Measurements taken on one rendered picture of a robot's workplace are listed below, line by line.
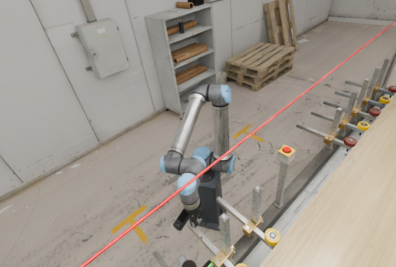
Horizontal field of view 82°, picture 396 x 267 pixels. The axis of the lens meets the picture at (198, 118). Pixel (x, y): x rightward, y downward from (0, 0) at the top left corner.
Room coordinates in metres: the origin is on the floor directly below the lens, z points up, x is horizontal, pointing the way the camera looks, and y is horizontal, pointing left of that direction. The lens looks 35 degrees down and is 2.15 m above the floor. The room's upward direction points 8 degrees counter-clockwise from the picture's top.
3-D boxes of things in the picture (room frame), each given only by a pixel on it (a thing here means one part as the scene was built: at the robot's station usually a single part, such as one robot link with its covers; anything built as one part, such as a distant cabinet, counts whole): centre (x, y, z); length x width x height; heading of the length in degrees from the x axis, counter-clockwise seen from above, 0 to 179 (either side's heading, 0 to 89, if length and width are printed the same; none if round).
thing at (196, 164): (0.80, 0.06, 1.28); 0.12 x 0.12 x 0.09; 68
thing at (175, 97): (3.50, 0.05, 0.78); 0.90 x 0.45 x 1.55; 128
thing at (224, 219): (0.58, -0.05, 0.94); 0.04 x 0.04 x 0.48; 37
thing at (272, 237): (0.60, -0.31, 0.85); 0.08 x 0.08 x 0.11
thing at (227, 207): (0.76, -0.19, 0.81); 0.44 x 0.03 x 0.04; 37
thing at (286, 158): (0.89, -0.46, 1.18); 0.07 x 0.07 x 0.08; 37
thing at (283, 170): (0.89, -0.46, 0.93); 0.05 x 0.05 x 0.45; 37
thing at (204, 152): (1.34, 0.00, 0.79); 0.17 x 0.15 x 0.18; 68
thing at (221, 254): (0.57, -0.04, 0.82); 0.14 x 0.06 x 0.05; 127
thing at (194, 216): (0.69, 0.09, 1.10); 0.09 x 0.08 x 0.12; 128
